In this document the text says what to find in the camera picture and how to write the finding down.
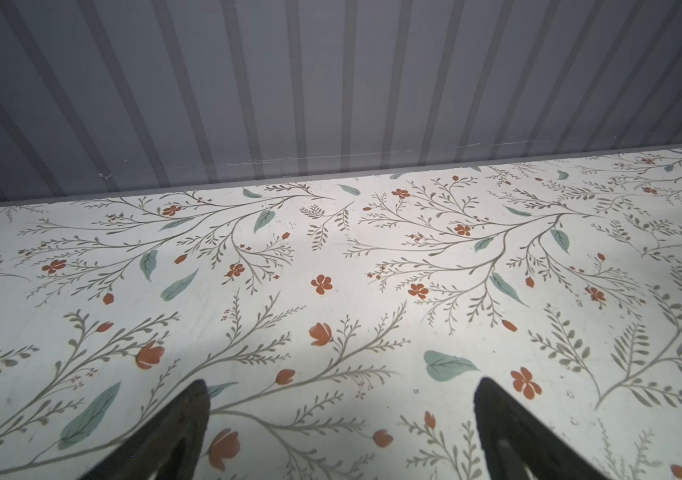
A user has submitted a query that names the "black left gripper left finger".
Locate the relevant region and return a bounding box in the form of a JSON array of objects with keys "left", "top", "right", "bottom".
[{"left": 84, "top": 380, "right": 210, "bottom": 480}]

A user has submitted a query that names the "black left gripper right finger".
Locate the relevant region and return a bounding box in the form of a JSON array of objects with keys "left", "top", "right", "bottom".
[{"left": 474, "top": 377, "right": 605, "bottom": 480}]

